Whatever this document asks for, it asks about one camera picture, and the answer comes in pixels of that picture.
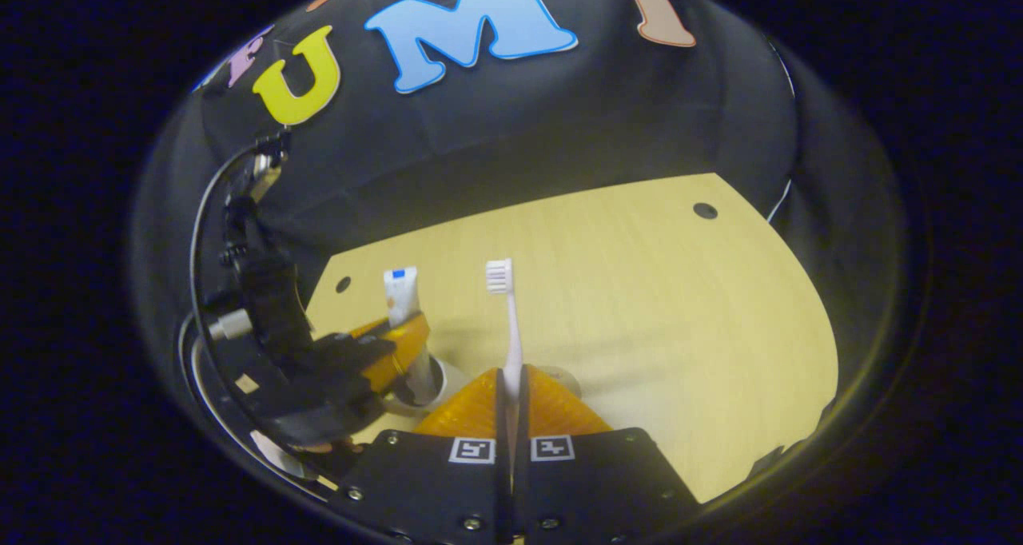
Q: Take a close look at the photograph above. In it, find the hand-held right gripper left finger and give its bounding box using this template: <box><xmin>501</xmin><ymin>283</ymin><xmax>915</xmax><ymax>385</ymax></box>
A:
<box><xmin>330</xmin><ymin>367</ymin><xmax>514</xmax><ymax>545</ymax></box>

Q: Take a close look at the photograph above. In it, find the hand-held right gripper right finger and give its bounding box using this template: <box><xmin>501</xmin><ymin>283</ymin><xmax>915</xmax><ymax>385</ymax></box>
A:
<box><xmin>514</xmin><ymin>364</ymin><xmax>703</xmax><ymax>545</ymax></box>

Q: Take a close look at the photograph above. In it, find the white toothpaste tube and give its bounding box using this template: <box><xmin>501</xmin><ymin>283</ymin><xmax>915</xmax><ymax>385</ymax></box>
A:
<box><xmin>383</xmin><ymin>267</ymin><xmax>439</xmax><ymax>404</ymax></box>

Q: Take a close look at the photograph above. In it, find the white cup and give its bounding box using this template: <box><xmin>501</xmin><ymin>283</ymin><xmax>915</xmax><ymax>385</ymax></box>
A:
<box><xmin>382</xmin><ymin>353</ymin><xmax>584</xmax><ymax>416</ymax></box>

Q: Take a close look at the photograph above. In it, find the white toothbrush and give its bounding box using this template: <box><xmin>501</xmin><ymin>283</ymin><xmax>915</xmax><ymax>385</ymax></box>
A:
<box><xmin>485</xmin><ymin>259</ymin><xmax>526</xmax><ymax>442</ymax></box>

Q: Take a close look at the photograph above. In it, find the wooden desktop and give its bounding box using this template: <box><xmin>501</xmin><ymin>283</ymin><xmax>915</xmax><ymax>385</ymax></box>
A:
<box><xmin>306</xmin><ymin>173</ymin><xmax>840</xmax><ymax>504</ymax></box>

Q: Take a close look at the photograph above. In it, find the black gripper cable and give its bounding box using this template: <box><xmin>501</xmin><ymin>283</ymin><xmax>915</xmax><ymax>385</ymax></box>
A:
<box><xmin>188</xmin><ymin>129</ymin><xmax>293</xmax><ymax>450</ymax></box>

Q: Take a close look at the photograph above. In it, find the thin white cable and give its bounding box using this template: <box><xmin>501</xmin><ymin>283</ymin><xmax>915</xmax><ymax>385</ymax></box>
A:
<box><xmin>766</xmin><ymin>179</ymin><xmax>794</xmax><ymax>224</ymax></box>

